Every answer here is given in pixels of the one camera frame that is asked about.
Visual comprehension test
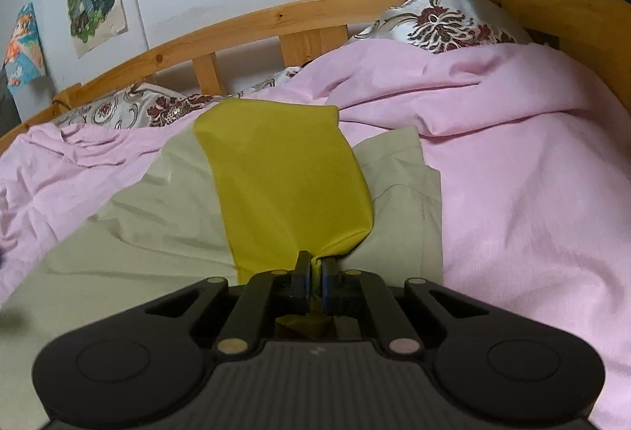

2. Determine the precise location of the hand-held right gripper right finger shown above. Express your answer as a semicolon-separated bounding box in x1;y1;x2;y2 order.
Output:
320;257;489;357

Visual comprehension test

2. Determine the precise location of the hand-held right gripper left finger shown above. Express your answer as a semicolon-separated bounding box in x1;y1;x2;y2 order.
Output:
145;251;314;357

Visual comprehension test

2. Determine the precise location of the yellow-green hooded jacket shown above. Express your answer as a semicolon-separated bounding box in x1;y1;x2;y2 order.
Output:
0;98;444;430

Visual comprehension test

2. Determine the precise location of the pink blanket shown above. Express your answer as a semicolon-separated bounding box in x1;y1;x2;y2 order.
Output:
0;38;631;430

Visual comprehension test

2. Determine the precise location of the floral patterned pillow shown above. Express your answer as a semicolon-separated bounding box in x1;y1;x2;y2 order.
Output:
354;0;534;54
53;65;302;131

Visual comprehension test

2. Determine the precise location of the wooden bed frame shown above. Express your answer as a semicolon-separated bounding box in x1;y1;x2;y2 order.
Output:
0;0;631;152

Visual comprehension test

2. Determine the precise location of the small orange blue wall poster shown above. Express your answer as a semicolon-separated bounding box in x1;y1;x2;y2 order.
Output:
1;2;47;92

